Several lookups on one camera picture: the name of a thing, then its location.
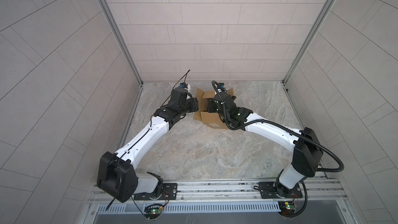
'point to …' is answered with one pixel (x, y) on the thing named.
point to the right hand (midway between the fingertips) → (205, 100)
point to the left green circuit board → (153, 212)
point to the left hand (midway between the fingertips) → (201, 99)
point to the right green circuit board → (286, 208)
